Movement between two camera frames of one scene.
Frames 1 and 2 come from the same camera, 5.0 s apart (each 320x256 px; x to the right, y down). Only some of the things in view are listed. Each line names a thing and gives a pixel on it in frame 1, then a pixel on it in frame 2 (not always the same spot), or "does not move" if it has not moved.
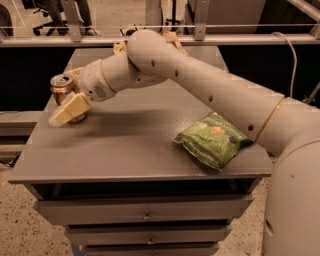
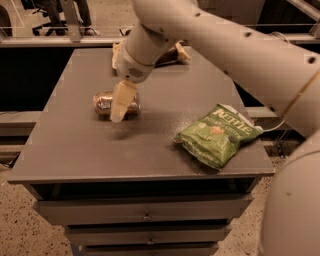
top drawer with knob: (141, 210) does not move
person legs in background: (84, 16) does not move
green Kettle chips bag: (213, 140) does not move
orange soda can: (62, 86) to (103, 105)
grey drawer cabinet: (121, 185) does not move
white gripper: (91, 81) to (131, 68)
